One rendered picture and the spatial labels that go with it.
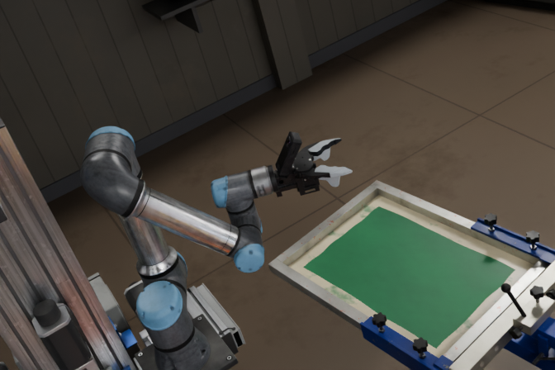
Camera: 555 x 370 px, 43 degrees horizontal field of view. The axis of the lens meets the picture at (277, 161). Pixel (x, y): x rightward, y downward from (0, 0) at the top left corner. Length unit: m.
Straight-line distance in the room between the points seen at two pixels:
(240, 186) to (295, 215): 2.63
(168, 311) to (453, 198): 2.72
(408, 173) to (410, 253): 2.02
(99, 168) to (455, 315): 1.23
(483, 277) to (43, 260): 1.38
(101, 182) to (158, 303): 0.39
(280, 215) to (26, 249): 2.78
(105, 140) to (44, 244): 0.31
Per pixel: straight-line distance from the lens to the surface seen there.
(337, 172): 1.74
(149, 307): 1.85
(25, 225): 1.80
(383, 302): 2.39
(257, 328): 3.78
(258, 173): 1.78
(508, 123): 4.88
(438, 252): 2.53
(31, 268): 1.86
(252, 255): 1.71
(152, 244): 1.87
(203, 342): 1.96
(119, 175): 1.63
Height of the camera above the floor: 2.67
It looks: 33 degrees down
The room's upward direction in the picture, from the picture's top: 17 degrees counter-clockwise
